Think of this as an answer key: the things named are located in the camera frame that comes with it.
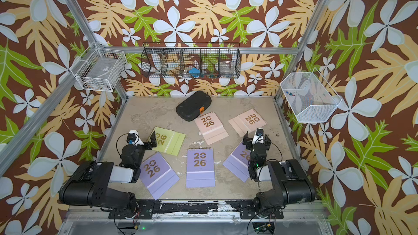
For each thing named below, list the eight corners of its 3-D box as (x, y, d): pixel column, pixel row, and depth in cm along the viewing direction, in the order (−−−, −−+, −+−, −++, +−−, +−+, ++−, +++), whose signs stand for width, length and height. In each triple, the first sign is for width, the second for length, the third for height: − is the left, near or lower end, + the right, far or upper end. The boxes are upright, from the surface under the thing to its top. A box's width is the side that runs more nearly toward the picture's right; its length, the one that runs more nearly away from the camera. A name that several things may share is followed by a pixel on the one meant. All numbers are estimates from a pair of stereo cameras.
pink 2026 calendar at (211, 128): (209, 145, 98) (209, 144, 96) (194, 119, 110) (194, 118, 108) (229, 136, 102) (229, 134, 100) (212, 112, 114) (212, 110, 112)
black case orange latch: (175, 114, 112) (173, 108, 108) (198, 94, 124) (198, 89, 120) (189, 124, 107) (189, 119, 102) (212, 103, 119) (213, 97, 114)
